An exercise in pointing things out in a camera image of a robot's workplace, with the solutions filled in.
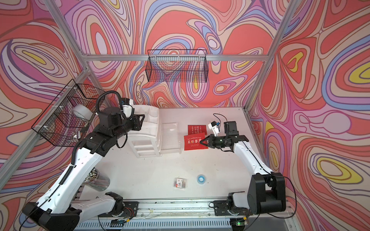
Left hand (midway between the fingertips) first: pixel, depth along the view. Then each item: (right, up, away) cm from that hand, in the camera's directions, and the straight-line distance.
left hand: (144, 115), depth 69 cm
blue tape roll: (+30, -37, +14) cm, 49 cm away
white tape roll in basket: (-34, +2, +5) cm, 34 cm away
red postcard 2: (+29, -9, +38) cm, 48 cm away
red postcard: (+24, -15, +13) cm, 31 cm away
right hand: (+29, -17, +11) cm, 35 cm away
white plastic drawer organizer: (-1, -14, +7) cm, 16 cm away
